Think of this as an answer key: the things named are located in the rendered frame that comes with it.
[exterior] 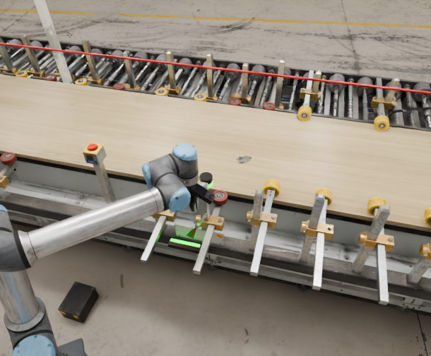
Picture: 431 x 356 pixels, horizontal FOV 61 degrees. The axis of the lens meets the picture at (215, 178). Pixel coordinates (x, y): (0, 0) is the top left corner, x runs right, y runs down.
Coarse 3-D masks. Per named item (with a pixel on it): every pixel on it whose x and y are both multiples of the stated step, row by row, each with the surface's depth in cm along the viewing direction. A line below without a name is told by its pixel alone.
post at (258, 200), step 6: (258, 192) 156; (258, 198) 157; (258, 204) 159; (258, 210) 162; (252, 216) 166; (258, 216) 165; (252, 228) 172; (258, 228) 171; (252, 234) 176; (258, 234) 174; (252, 240) 179; (252, 246) 183
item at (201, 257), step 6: (216, 210) 183; (210, 228) 176; (210, 234) 174; (204, 240) 171; (210, 240) 172; (204, 246) 169; (204, 252) 167; (198, 258) 165; (204, 258) 166; (198, 264) 162; (198, 270) 160
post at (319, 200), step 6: (318, 198) 148; (324, 198) 148; (318, 204) 150; (312, 210) 154; (318, 210) 152; (312, 216) 156; (318, 216) 155; (312, 222) 159; (306, 240) 168; (312, 240) 167; (306, 246) 171; (306, 252) 175; (300, 258) 179; (306, 258) 178
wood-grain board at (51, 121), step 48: (0, 96) 254; (48, 96) 252; (96, 96) 251; (144, 96) 250; (0, 144) 217; (48, 144) 216; (144, 144) 214; (192, 144) 214; (240, 144) 213; (288, 144) 212; (336, 144) 211; (384, 144) 210; (240, 192) 186; (288, 192) 186; (336, 192) 185; (384, 192) 184
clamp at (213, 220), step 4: (196, 216) 180; (200, 216) 180; (212, 216) 180; (216, 216) 180; (196, 220) 179; (208, 220) 178; (212, 220) 178; (216, 220) 178; (204, 224) 179; (208, 224) 178; (212, 224) 177; (216, 224) 176; (220, 224) 176; (216, 228) 179; (220, 228) 178
